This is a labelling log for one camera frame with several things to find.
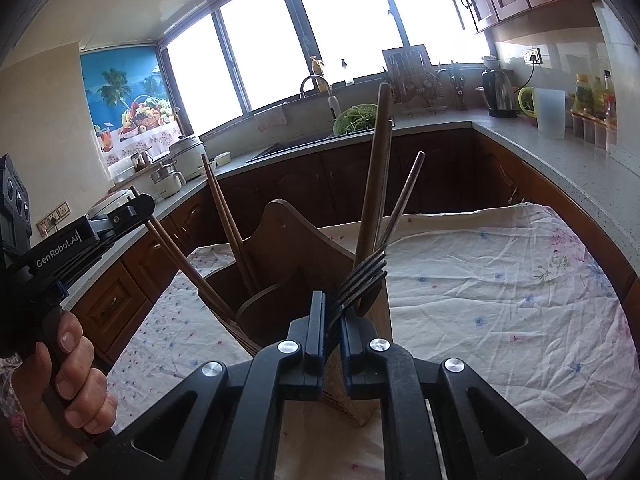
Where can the condiment jar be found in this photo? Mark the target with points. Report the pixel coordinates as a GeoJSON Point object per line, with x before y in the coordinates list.
{"type": "Point", "coordinates": [577, 125]}
{"type": "Point", "coordinates": [589, 129]}
{"type": "Point", "coordinates": [600, 132]}

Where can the white floral tablecloth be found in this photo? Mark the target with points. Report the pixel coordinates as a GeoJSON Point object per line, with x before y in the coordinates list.
{"type": "Point", "coordinates": [475, 310]}

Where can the large kitchen window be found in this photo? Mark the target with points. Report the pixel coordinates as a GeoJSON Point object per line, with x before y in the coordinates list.
{"type": "Point", "coordinates": [350, 25]}

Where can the wall power outlet strip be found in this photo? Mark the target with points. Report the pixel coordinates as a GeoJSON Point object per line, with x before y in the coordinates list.
{"type": "Point", "coordinates": [57, 212]}

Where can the yellow-capped oil bottle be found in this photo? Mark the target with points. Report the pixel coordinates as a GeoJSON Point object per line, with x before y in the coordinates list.
{"type": "Point", "coordinates": [582, 92]}

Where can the kitchen sink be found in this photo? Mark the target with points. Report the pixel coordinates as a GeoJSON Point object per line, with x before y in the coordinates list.
{"type": "Point", "coordinates": [295, 145]}

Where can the green colander with vegetables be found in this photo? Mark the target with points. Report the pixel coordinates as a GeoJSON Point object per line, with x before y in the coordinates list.
{"type": "Point", "coordinates": [352, 120]}

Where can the steel electric kettle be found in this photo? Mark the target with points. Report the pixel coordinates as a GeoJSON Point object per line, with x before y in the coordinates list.
{"type": "Point", "coordinates": [500, 95]}

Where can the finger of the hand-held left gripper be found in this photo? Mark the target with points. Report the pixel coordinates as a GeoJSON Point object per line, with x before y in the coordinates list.
{"type": "Point", "coordinates": [132, 210]}

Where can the small white kitchen appliance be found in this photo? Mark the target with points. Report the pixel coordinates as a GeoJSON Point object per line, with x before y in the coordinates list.
{"type": "Point", "coordinates": [167, 185]}

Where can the steel chopstick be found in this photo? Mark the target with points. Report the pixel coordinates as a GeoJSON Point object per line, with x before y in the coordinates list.
{"type": "Point", "coordinates": [405, 195]}

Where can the large steel fork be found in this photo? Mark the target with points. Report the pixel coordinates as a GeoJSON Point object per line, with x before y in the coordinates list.
{"type": "Point", "coordinates": [362, 275]}

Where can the beige dish rag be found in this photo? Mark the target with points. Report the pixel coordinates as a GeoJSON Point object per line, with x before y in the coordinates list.
{"type": "Point", "coordinates": [272, 117]}

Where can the red-labelled sauce bottle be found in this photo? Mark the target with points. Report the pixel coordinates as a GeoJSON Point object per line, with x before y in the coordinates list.
{"type": "Point", "coordinates": [609, 97]}

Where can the white bowl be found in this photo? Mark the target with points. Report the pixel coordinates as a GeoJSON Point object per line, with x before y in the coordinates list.
{"type": "Point", "coordinates": [491, 63]}

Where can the dark wooden chopstick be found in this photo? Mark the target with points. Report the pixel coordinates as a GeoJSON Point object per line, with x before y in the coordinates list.
{"type": "Point", "coordinates": [216, 195]}

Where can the green cup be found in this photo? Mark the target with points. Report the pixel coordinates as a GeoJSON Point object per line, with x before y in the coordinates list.
{"type": "Point", "coordinates": [521, 105]}

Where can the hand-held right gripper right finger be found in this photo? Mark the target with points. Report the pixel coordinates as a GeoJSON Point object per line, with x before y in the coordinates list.
{"type": "Point", "coordinates": [355, 355]}

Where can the white rice cooker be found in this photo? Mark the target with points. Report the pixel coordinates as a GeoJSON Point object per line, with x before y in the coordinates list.
{"type": "Point", "coordinates": [107, 206]}

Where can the small white dish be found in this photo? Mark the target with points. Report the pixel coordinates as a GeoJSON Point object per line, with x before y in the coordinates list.
{"type": "Point", "coordinates": [220, 161]}

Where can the yellow dish soap bottle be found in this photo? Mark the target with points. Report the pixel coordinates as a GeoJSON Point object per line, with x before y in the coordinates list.
{"type": "Point", "coordinates": [317, 72]}

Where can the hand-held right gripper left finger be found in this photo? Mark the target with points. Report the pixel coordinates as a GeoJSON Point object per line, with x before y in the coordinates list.
{"type": "Point", "coordinates": [315, 340]}

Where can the wooden utensil holder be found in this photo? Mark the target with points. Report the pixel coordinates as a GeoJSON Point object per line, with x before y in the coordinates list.
{"type": "Point", "coordinates": [295, 245]}

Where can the green-labelled sauce bottle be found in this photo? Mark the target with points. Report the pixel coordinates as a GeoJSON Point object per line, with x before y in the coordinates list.
{"type": "Point", "coordinates": [598, 95]}

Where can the bamboo-shaped wooden chopstick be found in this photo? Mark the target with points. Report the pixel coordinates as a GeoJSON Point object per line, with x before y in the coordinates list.
{"type": "Point", "coordinates": [376, 170]}

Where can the steel gooseneck faucet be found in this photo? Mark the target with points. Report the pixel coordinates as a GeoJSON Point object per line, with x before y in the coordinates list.
{"type": "Point", "coordinates": [313, 76]}

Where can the utensil jar with scissors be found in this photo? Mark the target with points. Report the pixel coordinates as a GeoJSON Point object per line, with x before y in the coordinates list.
{"type": "Point", "coordinates": [460, 95]}

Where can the tropical fruit wall poster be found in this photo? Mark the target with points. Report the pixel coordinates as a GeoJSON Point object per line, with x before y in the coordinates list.
{"type": "Point", "coordinates": [120, 90]}

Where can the person's left hand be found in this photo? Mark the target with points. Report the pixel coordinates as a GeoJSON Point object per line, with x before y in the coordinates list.
{"type": "Point", "coordinates": [75, 375]}

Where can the wooden base cabinets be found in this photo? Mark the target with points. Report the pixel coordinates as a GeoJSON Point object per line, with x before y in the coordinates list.
{"type": "Point", "coordinates": [310, 175]}

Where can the white lidded cooking pot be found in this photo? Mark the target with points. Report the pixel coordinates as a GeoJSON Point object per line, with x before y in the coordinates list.
{"type": "Point", "coordinates": [187, 157]}

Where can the white plastic pitcher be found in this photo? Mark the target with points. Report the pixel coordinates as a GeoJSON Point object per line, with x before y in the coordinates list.
{"type": "Point", "coordinates": [550, 115]}

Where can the wall outlet with plug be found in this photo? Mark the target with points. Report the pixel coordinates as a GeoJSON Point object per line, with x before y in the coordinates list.
{"type": "Point", "coordinates": [532, 56]}

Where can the grey stone countertop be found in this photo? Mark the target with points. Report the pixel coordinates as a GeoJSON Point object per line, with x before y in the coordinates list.
{"type": "Point", "coordinates": [550, 170]}

